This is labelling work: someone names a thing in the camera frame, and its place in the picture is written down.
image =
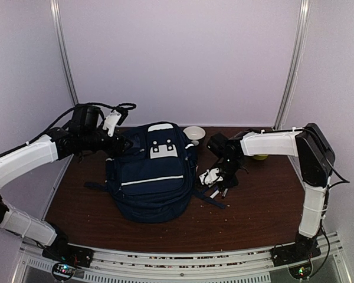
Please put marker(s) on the front aluminium rail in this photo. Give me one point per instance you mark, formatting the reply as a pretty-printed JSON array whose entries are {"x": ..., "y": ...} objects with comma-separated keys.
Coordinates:
[{"x": 247, "y": 265}]

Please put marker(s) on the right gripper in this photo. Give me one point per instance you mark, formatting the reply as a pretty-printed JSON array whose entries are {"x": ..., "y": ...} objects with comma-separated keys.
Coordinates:
[{"x": 232, "y": 182}]

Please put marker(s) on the aluminium frame post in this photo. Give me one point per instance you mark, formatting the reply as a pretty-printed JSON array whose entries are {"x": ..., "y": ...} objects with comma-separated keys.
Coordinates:
[
  {"x": 297, "y": 55},
  {"x": 66, "y": 67}
]

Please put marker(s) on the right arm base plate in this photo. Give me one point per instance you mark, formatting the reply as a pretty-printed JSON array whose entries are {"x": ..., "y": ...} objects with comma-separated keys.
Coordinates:
[{"x": 288, "y": 254}]

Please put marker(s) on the white marker dark cap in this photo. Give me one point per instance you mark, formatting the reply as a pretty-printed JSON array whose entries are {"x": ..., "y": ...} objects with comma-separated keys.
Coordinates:
[{"x": 215, "y": 193}]

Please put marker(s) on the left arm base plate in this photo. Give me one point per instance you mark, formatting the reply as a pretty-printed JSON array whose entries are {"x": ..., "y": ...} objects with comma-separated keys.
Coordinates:
[{"x": 76, "y": 256}]

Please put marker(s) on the left aluminium frame post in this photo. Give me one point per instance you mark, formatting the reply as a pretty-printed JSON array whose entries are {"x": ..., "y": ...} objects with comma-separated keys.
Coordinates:
[{"x": 66, "y": 67}]

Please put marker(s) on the white marker red cap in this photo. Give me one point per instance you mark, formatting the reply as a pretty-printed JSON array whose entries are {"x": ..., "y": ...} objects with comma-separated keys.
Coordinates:
[{"x": 224, "y": 194}]

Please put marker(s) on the black and white bowl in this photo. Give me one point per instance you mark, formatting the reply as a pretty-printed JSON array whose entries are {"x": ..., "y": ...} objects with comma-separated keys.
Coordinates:
[{"x": 195, "y": 134}]

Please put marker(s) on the lime green bowl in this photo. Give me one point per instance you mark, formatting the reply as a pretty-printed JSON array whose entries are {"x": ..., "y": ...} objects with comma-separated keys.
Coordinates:
[{"x": 260, "y": 157}]

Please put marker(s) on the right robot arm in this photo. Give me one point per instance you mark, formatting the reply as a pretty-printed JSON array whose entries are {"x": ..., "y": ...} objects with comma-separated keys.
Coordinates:
[{"x": 265, "y": 209}]

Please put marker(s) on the navy blue student backpack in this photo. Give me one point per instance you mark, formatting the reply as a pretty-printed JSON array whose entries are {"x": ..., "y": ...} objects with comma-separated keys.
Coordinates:
[{"x": 154, "y": 180}]

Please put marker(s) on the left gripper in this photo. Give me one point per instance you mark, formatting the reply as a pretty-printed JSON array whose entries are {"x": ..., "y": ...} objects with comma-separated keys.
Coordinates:
[{"x": 115, "y": 148}]

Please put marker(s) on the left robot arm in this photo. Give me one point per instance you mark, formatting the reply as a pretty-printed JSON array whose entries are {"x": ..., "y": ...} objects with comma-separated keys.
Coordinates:
[{"x": 84, "y": 128}]

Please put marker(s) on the right aluminium frame post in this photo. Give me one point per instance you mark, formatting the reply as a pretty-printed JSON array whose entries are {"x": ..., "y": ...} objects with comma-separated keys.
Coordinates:
[{"x": 297, "y": 55}]

